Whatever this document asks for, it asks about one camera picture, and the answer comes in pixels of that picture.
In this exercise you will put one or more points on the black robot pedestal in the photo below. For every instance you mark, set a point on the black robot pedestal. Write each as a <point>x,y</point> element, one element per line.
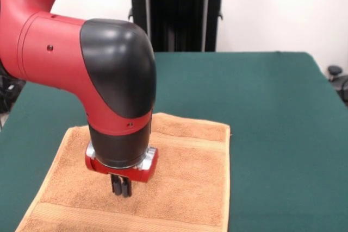
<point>176,20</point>

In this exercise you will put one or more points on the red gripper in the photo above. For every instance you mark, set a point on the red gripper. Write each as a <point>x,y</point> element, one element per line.
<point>136,173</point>

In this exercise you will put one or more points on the black office chair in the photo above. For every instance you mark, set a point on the black office chair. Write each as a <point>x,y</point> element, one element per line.
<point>338,80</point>

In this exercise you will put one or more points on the orange terry towel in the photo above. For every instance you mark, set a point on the orange terry towel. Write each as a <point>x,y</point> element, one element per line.
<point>176,175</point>

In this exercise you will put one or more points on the dark green table cloth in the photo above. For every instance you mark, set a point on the dark green table cloth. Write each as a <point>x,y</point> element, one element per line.
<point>272,93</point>

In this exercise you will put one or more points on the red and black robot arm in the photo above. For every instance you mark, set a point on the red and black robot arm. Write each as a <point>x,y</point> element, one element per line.
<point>81,80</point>

